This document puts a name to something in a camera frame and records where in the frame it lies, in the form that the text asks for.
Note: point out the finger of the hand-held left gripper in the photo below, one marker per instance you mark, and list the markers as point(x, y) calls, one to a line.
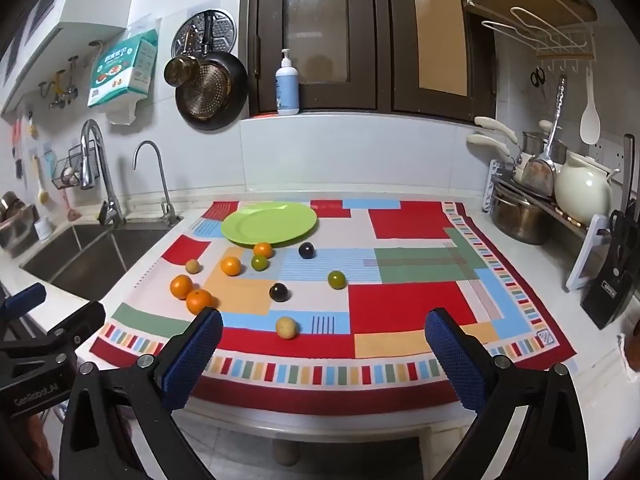
point(25, 300)
point(80, 322)

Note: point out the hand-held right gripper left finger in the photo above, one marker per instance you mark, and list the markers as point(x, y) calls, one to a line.
point(192, 355)

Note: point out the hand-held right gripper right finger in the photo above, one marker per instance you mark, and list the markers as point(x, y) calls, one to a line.
point(455, 360)

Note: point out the orange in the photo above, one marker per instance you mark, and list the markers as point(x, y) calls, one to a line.
point(181, 286)
point(199, 301)
point(231, 266)
point(262, 250)

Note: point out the tan round fruit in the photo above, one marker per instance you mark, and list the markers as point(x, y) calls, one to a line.
point(287, 328)
point(193, 266)

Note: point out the dark purple plum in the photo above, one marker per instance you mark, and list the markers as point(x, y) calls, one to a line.
point(278, 291)
point(306, 250)

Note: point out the green round fruit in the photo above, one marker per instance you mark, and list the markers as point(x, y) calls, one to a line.
point(336, 279)
point(259, 262)

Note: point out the green plate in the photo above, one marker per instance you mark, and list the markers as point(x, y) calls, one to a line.
point(270, 222)

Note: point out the stainless steel sink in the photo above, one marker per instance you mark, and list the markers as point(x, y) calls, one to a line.
point(95, 260)

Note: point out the white cup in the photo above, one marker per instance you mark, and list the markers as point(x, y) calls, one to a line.
point(43, 229)

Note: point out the colourful patchwork table cloth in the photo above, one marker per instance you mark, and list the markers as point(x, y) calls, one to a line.
point(400, 305)

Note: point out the thin gooseneck chrome faucet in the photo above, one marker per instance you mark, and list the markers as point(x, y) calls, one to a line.
point(167, 210)

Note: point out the large chrome kitchen faucet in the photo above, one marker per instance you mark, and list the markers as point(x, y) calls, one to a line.
point(92, 160)

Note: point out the large stainless steel pot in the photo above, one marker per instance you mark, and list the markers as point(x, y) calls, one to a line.
point(520, 215)

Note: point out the white board stand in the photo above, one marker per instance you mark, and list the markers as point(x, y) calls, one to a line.
point(585, 260)

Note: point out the black knife block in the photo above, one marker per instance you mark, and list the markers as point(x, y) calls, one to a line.
point(607, 285)

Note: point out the white slatted rack panel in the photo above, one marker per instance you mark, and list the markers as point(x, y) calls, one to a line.
point(490, 190)

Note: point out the metal dish rack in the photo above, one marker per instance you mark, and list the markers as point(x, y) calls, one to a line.
point(565, 212)

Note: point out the metal skimmer ladle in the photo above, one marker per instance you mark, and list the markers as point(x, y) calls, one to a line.
point(540, 172)

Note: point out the cream ceramic pot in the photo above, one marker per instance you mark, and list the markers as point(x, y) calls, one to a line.
point(582, 190)

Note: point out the white saucepan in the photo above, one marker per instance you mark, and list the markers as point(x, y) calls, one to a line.
point(487, 142)

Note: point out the teal white tissue package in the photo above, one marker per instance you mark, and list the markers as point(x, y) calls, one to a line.
point(122, 67)

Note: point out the gold perforated strainer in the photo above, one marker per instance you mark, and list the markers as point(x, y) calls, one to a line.
point(207, 95)

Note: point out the black frying pan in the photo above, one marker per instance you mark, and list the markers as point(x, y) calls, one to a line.
point(237, 90)

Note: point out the small brass pot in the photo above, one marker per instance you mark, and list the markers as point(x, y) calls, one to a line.
point(181, 71)

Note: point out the white spatula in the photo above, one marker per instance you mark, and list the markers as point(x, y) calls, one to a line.
point(590, 115)

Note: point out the white blue pump soap bottle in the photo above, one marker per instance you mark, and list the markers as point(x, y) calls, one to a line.
point(287, 87)

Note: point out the black scissors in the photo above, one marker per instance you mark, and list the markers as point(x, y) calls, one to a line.
point(538, 77)

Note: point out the brown wooden window sash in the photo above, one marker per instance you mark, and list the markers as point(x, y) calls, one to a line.
point(400, 35)
point(265, 35)

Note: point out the round metal steamer rack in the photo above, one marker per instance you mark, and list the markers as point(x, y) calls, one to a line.
point(220, 25)

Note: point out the brass wall tap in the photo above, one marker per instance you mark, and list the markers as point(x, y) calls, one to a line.
point(57, 92)

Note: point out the white wall cabinet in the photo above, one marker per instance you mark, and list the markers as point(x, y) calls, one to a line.
point(75, 0)

